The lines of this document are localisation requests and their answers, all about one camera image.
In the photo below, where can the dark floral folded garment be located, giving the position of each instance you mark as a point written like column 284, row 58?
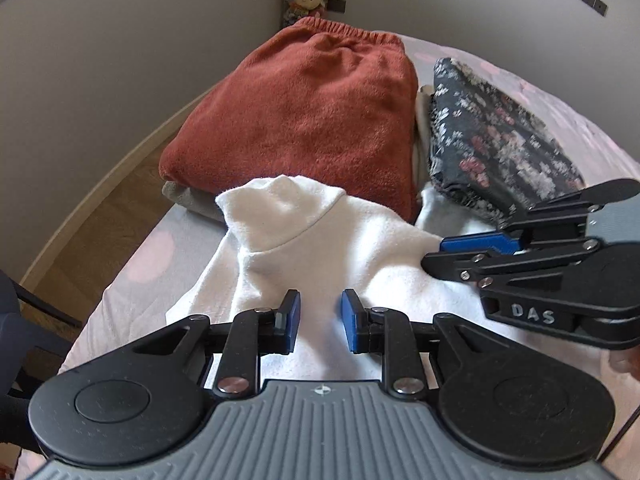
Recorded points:
column 490, row 135

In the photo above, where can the person's right hand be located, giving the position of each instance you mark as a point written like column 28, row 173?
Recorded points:
column 627, row 365

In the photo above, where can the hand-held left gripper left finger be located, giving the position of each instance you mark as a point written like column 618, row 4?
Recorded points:
column 292, row 322

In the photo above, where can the taupe folded garment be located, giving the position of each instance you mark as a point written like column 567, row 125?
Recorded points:
column 190, row 197

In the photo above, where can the rust red fleece pants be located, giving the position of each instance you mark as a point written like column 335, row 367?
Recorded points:
column 310, row 110

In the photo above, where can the yellow bear plush toy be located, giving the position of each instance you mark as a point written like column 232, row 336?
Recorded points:
column 307, row 0

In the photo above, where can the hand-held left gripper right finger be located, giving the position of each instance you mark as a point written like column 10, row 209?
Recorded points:
column 352, row 325

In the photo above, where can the bed with pink-dotted sheet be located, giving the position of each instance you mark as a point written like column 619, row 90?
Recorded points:
column 150, row 260

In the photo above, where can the white long-sleeve shirt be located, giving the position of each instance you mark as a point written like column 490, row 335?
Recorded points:
column 325, row 240

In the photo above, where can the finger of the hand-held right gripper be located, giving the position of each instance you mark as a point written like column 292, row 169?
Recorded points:
column 500, row 265
column 475, row 244

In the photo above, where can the dark chair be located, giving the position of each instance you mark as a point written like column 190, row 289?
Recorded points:
column 45, row 305

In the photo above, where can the light beige folded garment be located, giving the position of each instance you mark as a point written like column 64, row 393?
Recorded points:
column 422, row 130

